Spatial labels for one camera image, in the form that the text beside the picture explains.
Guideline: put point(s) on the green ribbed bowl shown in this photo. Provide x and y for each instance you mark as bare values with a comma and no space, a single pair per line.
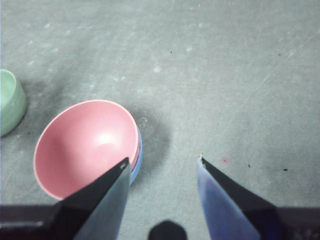
10,105

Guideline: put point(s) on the blue ribbed bowl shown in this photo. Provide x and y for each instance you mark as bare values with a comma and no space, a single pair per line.
139,160

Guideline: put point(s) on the red ribbed bowl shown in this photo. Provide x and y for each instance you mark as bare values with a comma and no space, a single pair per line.
82,145

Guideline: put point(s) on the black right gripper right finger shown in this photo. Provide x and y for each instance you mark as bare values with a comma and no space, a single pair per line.
225,200

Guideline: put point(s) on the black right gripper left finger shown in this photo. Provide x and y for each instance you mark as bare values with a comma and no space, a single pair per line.
100,200

